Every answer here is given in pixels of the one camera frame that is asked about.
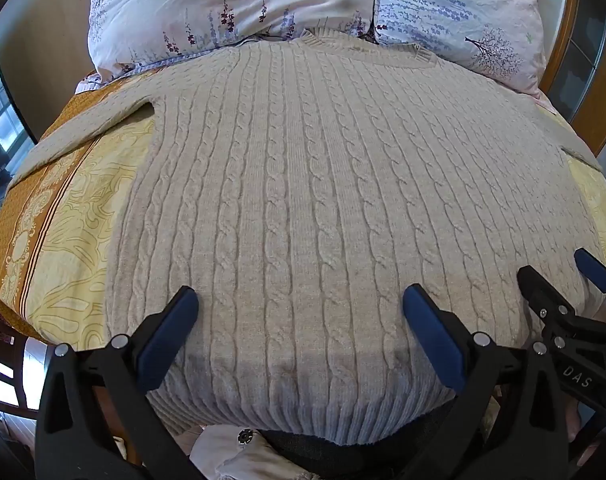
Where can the pink floral pillow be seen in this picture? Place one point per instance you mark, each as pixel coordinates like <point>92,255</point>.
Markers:
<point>183,0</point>

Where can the yellow patterned bed sheet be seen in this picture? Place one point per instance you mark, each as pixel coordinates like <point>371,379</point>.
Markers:
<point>73,240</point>

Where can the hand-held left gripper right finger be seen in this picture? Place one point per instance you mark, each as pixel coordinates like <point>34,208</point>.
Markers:
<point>433,340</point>

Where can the white buttoned garment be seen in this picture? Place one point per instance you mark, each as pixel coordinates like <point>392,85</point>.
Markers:
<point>233,452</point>

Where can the tree print floral pillow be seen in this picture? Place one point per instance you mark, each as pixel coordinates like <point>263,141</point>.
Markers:
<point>458,10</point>

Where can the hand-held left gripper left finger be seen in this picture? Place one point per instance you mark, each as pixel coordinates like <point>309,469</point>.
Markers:
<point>168,335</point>

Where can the wooden headboard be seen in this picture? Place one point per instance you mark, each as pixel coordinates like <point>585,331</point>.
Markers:
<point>558,60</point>

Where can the dark wooden chair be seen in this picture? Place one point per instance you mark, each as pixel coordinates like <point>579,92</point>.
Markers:
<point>3,330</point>

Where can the window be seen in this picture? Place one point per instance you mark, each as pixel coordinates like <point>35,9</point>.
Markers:
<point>3,100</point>

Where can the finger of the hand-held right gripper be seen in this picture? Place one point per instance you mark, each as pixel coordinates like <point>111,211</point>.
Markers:
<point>545,300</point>
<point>593,270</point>

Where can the dark cloth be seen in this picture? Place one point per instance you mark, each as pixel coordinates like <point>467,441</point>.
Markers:
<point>343,460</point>

